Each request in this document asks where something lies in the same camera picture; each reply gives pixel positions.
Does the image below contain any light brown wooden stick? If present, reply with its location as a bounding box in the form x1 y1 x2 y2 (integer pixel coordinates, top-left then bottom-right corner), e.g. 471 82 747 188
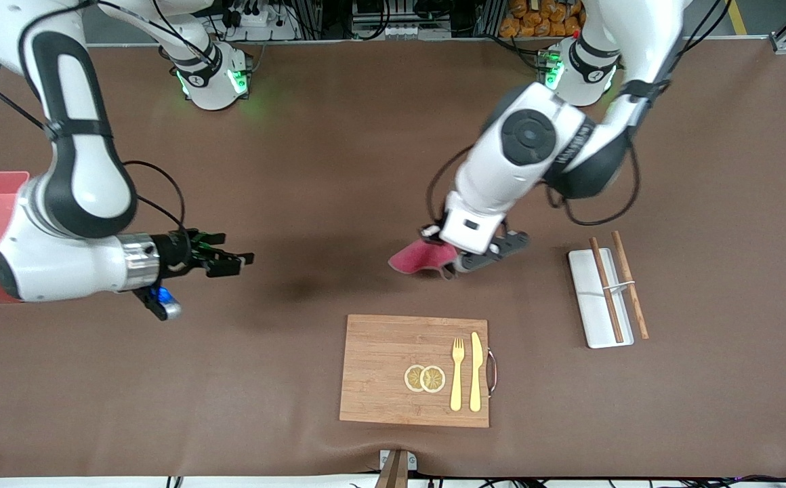
611 230 650 340

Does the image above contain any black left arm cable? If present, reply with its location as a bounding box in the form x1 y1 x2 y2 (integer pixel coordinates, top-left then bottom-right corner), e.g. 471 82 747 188
426 136 642 227

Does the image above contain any wooden cutting board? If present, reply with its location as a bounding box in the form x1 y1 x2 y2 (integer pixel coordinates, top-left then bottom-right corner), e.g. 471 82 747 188
339 314 499 429

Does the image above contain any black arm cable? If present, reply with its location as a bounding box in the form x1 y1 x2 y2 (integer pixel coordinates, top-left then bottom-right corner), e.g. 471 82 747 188
426 136 642 227
0 0 187 231

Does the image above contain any white rectangular tray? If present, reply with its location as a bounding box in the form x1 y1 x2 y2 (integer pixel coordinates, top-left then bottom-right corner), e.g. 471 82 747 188
567 247 635 350

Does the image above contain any yellow plastic fork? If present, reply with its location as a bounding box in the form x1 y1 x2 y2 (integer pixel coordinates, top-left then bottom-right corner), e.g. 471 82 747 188
450 338 466 412

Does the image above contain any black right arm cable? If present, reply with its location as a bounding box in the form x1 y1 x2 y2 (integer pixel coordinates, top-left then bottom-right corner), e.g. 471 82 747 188
0 0 187 231

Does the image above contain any dark brown wooden stick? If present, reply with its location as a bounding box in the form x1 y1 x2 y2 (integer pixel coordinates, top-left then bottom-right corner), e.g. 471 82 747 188
589 237 625 344

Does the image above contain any yellow plastic knife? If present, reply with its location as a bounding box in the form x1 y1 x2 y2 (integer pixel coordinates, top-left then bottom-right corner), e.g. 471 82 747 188
469 331 484 413

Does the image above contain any table edge clamp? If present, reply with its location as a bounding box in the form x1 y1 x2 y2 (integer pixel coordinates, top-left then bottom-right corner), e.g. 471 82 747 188
374 449 418 488

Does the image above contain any white power strip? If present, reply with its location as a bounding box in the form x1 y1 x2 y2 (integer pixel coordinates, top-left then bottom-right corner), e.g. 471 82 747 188
220 0 299 43

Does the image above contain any orange packets pile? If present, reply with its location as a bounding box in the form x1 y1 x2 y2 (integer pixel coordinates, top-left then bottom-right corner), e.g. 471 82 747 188
499 0 587 39

